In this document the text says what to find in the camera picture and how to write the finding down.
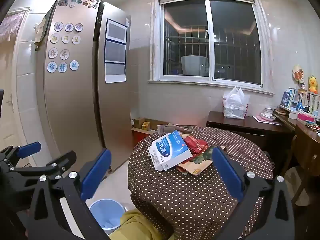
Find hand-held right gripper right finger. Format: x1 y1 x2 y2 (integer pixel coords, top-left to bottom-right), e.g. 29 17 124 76
212 146 295 240

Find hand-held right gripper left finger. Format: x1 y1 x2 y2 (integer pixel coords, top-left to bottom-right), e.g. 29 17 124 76
26 148 112 240

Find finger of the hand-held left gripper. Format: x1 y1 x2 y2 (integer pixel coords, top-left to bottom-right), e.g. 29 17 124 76
7 151 77 180
0 142 42 172

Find brown flower-print paper bag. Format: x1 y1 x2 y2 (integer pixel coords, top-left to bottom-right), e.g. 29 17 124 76
176 146 227 176

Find light blue plastic bin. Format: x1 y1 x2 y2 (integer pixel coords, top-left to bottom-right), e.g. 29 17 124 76
89 199 125 236

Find red snack packet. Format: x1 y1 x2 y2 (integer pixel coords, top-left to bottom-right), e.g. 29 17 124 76
184 134 209 155

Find blue and white carton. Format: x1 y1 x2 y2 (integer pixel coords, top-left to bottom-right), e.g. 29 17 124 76
147 130 193 172

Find cream door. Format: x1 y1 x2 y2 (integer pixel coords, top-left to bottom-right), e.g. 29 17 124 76
0 10 33 167

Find polka dot round table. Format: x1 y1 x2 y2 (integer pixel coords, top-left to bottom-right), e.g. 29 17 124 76
127 126 275 240

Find dark wooden side table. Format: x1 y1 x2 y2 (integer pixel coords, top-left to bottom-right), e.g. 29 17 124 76
206 111 296 155

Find beige double-door refrigerator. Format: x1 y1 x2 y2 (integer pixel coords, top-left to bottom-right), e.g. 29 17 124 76
35 0 133 178

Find red cardboard box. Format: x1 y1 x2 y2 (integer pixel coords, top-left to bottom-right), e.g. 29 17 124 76
131 117 161 146

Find pink paper mat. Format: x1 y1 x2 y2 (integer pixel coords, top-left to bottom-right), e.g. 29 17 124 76
252 115 283 126

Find person's yellow trouser leg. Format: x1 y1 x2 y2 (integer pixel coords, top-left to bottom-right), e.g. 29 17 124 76
120 209 176 240

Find white plastic shopping bag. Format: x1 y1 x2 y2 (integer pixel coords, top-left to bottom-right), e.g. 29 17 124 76
223 86 250 119

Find dark wooden desk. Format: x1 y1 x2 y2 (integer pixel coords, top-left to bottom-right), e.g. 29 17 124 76
274 107 320 178

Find white window sill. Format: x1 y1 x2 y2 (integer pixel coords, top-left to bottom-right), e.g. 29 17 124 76
147 79 275 96

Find pink box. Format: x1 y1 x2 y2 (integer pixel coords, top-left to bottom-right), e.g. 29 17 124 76
297 112 320 125

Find white-bordered grey sheet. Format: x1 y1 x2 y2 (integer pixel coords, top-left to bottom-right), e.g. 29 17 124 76
104 62 127 84

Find row of books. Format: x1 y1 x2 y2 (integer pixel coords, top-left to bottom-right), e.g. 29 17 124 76
280 87 320 120

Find white container outside window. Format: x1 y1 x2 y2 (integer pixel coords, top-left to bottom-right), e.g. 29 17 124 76
181 55 209 77

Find hanging cloth bags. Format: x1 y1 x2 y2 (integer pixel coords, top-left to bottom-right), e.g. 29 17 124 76
33 17 47 52

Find blue-bordered grey sheet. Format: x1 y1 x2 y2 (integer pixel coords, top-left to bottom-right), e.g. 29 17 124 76
104 40 126 64
105 18 128 44

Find yellow duck toy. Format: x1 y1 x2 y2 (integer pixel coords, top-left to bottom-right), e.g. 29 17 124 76
308 75 319 94

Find group of round character magnets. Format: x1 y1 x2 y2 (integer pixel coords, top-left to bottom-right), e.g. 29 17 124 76
47 21 84 73

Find lace door curtain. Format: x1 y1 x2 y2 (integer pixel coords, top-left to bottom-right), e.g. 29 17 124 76
0 11 27 42

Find white-framed sliding window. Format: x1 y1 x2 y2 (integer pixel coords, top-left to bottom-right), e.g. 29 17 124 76
154 0 265 88

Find orange bear wall decoration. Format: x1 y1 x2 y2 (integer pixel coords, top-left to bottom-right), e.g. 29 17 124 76
292 65 306 83

